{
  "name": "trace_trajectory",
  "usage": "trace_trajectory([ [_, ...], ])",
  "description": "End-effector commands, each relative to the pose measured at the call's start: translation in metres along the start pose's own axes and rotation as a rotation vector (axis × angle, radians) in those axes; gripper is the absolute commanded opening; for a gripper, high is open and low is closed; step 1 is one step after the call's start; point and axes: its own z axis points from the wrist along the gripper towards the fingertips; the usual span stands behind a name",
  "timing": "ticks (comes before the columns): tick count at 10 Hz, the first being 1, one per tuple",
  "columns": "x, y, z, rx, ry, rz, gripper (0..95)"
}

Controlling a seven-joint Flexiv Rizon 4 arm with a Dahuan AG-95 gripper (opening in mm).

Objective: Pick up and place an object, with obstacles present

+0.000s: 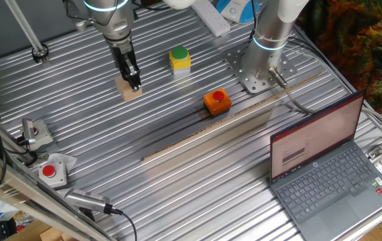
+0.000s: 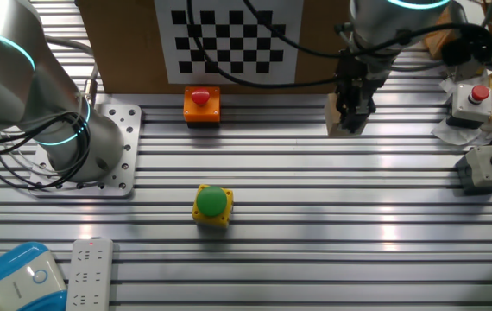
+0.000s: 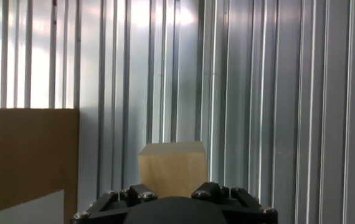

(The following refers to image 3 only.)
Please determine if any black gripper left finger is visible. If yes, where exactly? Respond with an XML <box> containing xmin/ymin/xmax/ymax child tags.
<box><xmin>88</xmin><ymin>184</ymin><xmax>158</xmax><ymax>216</ymax></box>

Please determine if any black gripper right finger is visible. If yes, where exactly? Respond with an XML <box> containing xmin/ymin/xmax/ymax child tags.
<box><xmin>191</xmin><ymin>182</ymin><xmax>261</xmax><ymax>213</ymax></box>

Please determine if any light wooden cube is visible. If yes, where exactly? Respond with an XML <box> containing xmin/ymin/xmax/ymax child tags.
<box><xmin>138</xmin><ymin>141</ymin><xmax>208</xmax><ymax>199</ymax></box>

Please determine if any brown cardboard board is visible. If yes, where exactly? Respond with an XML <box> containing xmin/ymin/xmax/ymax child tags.
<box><xmin>0</xmin><ymin>108</ymin><xmax>80</xmax><ymax>224</ymax></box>

